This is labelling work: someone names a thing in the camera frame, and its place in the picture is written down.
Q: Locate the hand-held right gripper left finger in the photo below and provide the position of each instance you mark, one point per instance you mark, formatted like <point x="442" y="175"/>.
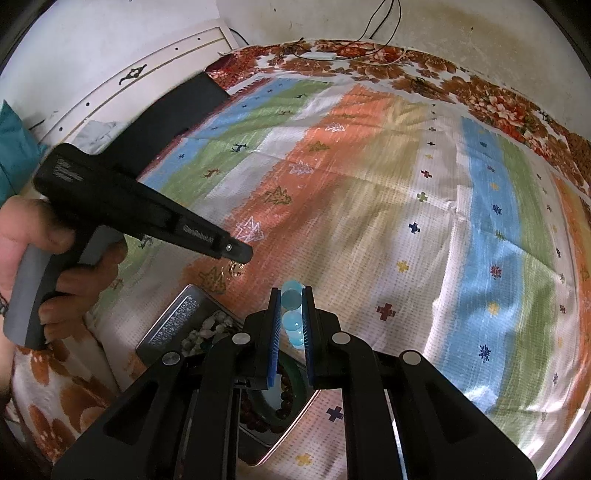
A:
<point x="274" y="332"/>

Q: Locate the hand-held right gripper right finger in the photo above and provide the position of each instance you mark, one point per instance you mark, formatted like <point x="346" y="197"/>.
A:
<point x="308" y="332"/>

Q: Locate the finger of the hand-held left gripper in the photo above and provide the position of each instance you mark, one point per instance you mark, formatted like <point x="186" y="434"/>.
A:
<point x="238" y="251"/>

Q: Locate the green jade bangle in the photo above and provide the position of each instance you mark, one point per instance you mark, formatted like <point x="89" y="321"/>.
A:
<point x="298" y="387"/>

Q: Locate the metal tin box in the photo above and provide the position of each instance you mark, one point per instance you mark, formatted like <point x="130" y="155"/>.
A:
<point x="175" y="323"/>

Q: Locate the person's left forearm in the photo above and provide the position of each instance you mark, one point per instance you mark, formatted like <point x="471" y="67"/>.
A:
<point x="3" y="369"/>

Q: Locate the person's left hand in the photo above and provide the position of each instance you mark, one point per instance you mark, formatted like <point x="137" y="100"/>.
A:
<point x="23" y="221"/>

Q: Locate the teal cloth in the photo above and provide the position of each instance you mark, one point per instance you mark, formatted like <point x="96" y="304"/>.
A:
<point x="14" y="138"/>

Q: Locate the dark wristband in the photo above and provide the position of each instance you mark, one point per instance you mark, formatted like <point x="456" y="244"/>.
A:
<point x="2" y="304"/>

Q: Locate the white cabinet panel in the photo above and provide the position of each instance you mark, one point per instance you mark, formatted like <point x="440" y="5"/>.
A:
<point x="115" y="50"/>

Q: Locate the colourful striped tablecloth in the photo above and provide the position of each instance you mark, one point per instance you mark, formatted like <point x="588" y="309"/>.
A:
<point x="485" y="99"/>

